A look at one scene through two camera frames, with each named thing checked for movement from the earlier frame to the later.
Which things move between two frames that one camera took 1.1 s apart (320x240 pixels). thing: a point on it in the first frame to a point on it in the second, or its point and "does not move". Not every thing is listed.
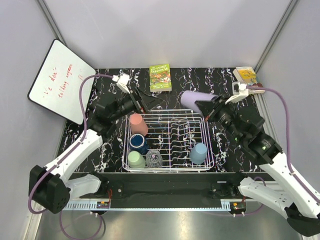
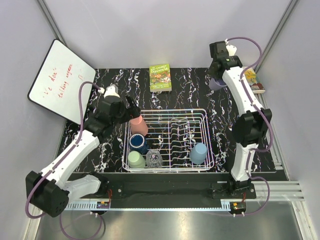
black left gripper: x=139 y=105 to x=128 y=115
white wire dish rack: x=166 y=141 does not move
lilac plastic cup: x=189 y=97 to x=216 y=84
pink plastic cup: x=138 y=124 does not move
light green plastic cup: x=136 y=160 does not move
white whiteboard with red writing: x=57 y=83 does not move
